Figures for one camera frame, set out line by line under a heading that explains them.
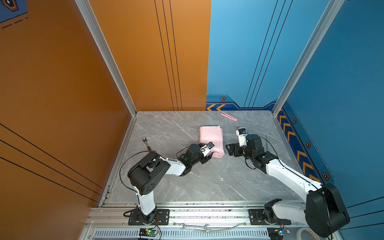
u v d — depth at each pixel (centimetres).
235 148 75
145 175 49
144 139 102
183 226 71
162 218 74
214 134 97
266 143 102
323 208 40
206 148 77
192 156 71
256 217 72
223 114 119
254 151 64
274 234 70
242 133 75
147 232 71
